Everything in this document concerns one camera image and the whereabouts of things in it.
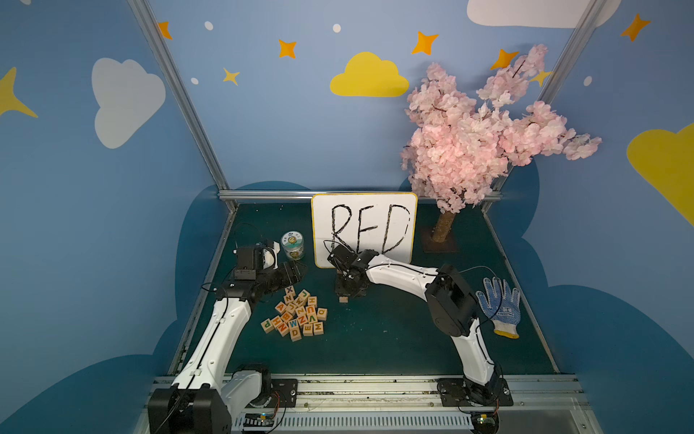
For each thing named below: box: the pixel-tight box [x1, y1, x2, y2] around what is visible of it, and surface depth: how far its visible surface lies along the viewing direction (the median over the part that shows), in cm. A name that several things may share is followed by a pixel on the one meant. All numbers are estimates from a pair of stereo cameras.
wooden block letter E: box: [303, 322, 314, 337], surface depth 86 cm
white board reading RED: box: [310, 192, 419, 269], surface depth 90 cm
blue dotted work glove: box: [475, 276, 521, 340], surface depth 93 cm
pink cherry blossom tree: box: [400, 44, 603, 242], surface depth 69 cm
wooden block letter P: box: [260, 318, 274, 334], surface depth 86 cm
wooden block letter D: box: [289, 326, 302, 342], surface depth 85 cm
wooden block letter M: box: [312, 320, 324, 336], surface depth 86 cm
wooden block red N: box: [276, 321, 290, 338], surface depth 86 cm
